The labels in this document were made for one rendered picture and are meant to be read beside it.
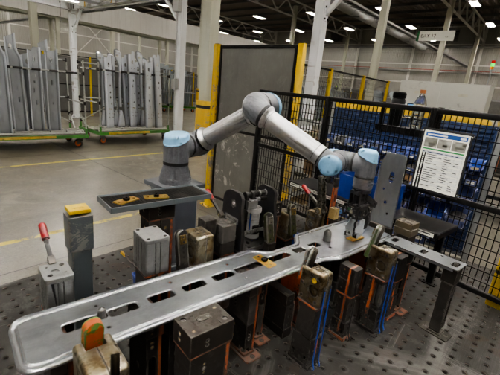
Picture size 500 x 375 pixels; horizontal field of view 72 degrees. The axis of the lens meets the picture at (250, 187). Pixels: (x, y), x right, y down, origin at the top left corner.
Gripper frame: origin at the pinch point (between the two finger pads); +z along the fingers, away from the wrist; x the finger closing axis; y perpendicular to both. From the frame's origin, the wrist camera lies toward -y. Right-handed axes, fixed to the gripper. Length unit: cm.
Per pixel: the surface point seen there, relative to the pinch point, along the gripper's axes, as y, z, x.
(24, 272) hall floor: 94, 102, -219
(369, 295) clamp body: 8.1, 17.5, 14.9
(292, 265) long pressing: 39.8, 1.6, 1.9
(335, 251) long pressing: 17.7, 1.9, 3.3
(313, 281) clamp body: 43.3, 0.3, 13.7
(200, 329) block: 84, -2, 15
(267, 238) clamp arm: 34.4, 0.9, -16.7
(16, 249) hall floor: 93, 102, -263
